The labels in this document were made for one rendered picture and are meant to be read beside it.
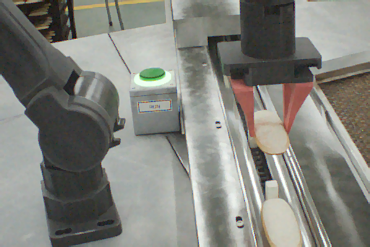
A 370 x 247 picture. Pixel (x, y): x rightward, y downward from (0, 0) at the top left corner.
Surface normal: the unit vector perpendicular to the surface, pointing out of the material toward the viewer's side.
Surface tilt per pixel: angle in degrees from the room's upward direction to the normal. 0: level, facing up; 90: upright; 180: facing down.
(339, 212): 0
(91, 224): 0
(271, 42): 90
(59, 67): 57
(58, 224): 0
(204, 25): 90
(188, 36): 90
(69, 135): 90
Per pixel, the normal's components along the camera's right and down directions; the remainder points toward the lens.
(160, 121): 0.05, 0.46
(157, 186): -0.07, -0.88
